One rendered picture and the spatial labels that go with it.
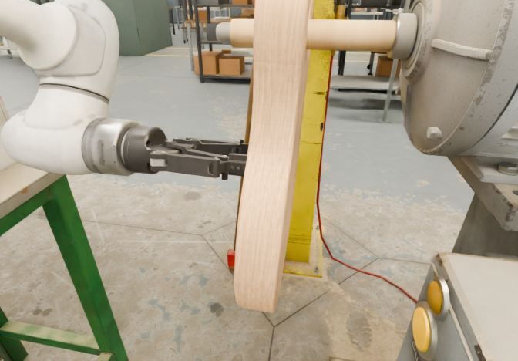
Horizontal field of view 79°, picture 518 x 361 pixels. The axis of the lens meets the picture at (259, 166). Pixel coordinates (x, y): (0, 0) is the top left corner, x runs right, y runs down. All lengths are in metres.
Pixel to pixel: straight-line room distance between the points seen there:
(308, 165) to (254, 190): 1.14
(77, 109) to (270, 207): 0.36
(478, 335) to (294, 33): 0.24
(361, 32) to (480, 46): 0.12
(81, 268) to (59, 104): 0.59
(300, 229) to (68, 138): 1.29
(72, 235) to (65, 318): 0.88
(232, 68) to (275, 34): 5.16
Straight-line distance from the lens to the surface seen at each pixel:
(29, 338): 1.54
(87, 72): 0.56
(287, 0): 0.29
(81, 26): 0.57
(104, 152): 0.51
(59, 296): 1.92
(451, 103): 0.33
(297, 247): 1.72
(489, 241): 0.58
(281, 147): 0.31
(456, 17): 0.34
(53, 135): 0.55
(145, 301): 1.73
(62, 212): 0.94
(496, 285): 0.27
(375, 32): 0.38
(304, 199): 1.53
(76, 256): 1.02
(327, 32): 0.38
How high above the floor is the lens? 1.29
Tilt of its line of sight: 28 degrees down
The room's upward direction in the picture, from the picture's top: straight up
